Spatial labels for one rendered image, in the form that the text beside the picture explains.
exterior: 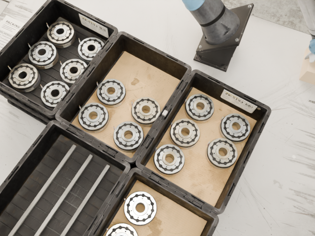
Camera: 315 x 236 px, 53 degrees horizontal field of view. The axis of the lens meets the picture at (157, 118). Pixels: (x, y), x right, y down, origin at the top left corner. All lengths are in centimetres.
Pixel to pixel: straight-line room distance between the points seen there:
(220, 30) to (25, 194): 90
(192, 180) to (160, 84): 37
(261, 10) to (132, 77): 162
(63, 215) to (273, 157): 80
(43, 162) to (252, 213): 76
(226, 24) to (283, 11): 145
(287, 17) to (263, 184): 165
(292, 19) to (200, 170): 180
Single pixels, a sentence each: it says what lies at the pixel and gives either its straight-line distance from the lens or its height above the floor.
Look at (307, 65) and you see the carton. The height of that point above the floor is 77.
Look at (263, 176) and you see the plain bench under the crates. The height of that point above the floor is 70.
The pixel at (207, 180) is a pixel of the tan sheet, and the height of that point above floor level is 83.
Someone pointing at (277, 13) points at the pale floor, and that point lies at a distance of 266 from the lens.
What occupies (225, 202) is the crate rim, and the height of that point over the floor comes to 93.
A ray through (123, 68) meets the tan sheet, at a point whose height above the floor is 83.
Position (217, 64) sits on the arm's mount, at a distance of 139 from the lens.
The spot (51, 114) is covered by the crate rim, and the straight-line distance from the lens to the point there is 107.
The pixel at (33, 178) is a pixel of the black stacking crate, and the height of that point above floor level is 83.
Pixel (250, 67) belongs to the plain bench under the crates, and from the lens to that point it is 145.
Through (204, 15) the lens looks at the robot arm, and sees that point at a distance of 124.
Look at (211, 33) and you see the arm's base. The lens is 128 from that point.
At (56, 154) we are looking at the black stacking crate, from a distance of 113.
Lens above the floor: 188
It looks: 68 degrees down
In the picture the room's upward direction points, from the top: 7 degrees clockwise
